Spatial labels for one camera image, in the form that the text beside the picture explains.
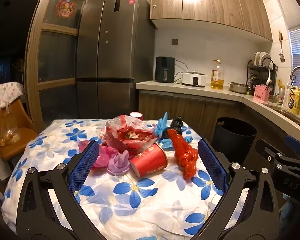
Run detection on steel kitchen faucet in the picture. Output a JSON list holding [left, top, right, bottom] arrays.
[[289, 66, 300, 110]]

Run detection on coiled faucet hose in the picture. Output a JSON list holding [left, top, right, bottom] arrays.
[[287, 80, 298, 110]]

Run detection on colourful flower door sticker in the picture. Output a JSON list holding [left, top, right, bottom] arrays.
[[55, 0, 78, 18]]

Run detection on clear plastic food bag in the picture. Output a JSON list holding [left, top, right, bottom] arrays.
[[0, 102, 23, 147]]

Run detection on wooden glass door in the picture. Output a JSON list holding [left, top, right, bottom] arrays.
[[26, 0, 103, 133]]

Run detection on white rice cooker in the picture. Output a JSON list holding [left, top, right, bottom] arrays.
[[181, 70, 207, 87]]

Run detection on beer can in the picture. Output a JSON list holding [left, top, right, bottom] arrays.
[[276, 86, 285, 105]]

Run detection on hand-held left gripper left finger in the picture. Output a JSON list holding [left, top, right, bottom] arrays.
[[16, 140, 104, 240]]

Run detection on stone kitchen countertop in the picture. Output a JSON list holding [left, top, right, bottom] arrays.
[[136, 80, 300, 138]]

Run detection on pink utensil holder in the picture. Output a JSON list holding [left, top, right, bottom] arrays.
[[253, 84, 273, 103]]

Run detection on yellow detergent bottle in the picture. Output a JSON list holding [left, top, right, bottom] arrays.
[[289, 84, 300, 115]]

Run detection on black plastic bag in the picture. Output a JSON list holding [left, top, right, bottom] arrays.
[[168, 116, 184, 137]]

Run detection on black air fryer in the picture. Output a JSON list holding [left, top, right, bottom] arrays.
[[155, 56, 175, 83]]

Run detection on wooden base cabinets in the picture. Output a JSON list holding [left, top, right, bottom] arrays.
[[138, 90, 300, 205]]

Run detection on steel bowl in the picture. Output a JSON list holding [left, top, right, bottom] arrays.
[[229, 81, 250, 94]]

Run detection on orange chair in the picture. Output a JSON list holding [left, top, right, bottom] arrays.
[[0, 97, 38, 163]]

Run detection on polka dot cloth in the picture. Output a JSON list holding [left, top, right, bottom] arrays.
[[0, 81, 23, 110]]

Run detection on pink plastic bag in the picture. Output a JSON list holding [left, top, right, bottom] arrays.
[[78, 140, 118, 168]]

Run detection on black dish rack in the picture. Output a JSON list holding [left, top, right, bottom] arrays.
[[247, 52, 278, 90]]

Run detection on hanging metal spatula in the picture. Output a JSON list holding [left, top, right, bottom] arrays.
[[278, 31, 286, 63]]

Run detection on blue floral tablecloth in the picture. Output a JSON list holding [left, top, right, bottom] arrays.
[[1, 117, 249, 240]]

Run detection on white plastic bottle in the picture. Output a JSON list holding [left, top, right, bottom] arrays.
[[282, 82, 292, 108]]

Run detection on black trash bin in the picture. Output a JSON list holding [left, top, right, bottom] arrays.
[[211, 117, 257, 160]]

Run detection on red paper cup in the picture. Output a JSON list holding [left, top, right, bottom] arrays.
[[129, 112, 144, 122], [129, 142, 168, 177]]

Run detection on light blue cloth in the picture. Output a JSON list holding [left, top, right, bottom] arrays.
[[280, 200, 295, 222]]

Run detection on steel sink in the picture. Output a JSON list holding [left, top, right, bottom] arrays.
[[270, 104, 300, 125]]

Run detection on wooden wall cabinet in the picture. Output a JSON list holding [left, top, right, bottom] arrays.
[[150, 0, 273, 42]]

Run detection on blue plastic bag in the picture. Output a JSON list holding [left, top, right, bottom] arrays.
[[153, 111, 193, 151]]

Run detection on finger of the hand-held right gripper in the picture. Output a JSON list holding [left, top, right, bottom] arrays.
[[284, 134, 300, 157], [255, 139, 300, 178]]

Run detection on red and white plastic bag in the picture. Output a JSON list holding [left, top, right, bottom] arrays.
[[97, 114, 157, 155]]

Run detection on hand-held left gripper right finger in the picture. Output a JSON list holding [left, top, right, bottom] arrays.
[[192, 138, 282, 240]]

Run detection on cooking oil bottle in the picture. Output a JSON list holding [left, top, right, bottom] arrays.
[[210, 60, 225, 90]]

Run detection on purple plastic bag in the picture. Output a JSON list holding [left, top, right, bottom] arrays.
[[107, 150, 130, 175]]

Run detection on grey refrigerator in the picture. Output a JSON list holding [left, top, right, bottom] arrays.
[[76, 0, 156, 119]]

